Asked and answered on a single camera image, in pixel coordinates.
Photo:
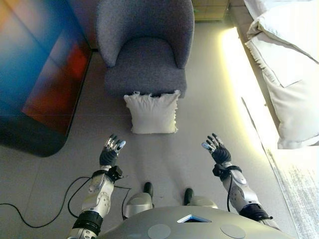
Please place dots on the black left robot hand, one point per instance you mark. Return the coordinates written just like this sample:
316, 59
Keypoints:
108, 156

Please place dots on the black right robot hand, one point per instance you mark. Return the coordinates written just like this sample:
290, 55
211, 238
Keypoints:
220, 153

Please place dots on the white fringed cushion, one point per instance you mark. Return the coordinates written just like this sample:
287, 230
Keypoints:
152, 114

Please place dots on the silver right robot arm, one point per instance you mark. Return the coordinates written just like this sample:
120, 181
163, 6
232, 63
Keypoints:
239, 191

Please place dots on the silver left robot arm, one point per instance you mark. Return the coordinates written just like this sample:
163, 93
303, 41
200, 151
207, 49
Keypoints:
99, 196

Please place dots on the silver left robot leg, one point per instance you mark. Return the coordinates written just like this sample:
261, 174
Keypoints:
138, 201

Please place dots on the grey robot torso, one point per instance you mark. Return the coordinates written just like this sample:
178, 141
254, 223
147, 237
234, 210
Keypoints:
174, 224

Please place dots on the grey woven rug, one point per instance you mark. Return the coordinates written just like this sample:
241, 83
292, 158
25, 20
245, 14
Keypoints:
299, 194

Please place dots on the bed with white duvet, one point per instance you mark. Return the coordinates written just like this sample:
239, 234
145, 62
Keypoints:
294, 99

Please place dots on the grey fabric armchair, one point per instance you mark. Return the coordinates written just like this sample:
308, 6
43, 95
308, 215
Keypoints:
144, 57

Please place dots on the dark wooden cabinet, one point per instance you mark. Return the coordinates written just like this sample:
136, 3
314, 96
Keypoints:
37, 74

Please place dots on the light wooden nightstand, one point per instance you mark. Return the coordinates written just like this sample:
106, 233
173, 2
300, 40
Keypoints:
211, 10

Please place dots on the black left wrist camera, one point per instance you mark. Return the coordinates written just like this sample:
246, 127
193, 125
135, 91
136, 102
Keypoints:
115, 173

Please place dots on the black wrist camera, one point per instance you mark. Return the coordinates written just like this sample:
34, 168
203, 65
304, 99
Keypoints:
115, 173
218, 171

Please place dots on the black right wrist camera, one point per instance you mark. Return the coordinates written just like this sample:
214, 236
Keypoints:
218, 171

